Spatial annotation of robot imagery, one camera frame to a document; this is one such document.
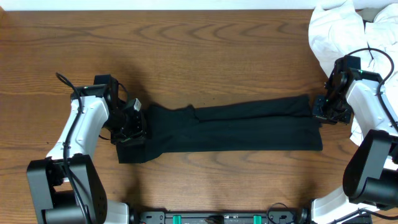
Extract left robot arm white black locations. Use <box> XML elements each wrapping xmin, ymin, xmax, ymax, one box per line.
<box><xmin>27</xmin><ymin>84</ymin><xmax>146</xmax><ymax>223</ymax></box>

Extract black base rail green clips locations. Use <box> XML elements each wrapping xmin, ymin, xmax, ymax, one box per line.
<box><xmin>129</xmin><ymin>208</ymin><xmax>302</xmax><ymax>224</ymax></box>

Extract black t-shirt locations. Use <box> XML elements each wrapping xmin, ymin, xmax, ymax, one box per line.
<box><xmin>116</xmin><ymin>95</ymin><xmax>323</xmax><ymax>164</ymax></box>

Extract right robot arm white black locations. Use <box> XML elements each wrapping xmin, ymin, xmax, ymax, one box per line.
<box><xmin>298</xmin><ymin>68</ymin><xmax>397</xmax><ymax>223</ymax></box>

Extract white clothes pile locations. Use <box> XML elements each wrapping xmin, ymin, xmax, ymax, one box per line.
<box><xmin>308</xmin><ymin>0</ymin><xmax>398</xmax><ymax>147</ymax></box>

